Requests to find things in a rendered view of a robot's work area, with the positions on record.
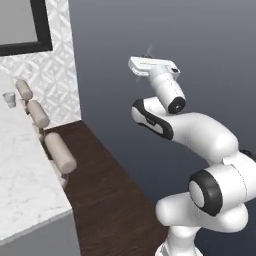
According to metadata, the glass cup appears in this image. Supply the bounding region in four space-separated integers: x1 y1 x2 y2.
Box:
2 92 17 109

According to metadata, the beige cushioned bar stool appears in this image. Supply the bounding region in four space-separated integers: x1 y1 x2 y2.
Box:
25 99 51 135
42 131 78 188
14 78 35 103

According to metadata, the black framed window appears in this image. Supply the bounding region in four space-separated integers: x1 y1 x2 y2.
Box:
0 0 54 57

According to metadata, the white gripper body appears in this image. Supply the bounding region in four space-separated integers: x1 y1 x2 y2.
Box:
127 55 178 78

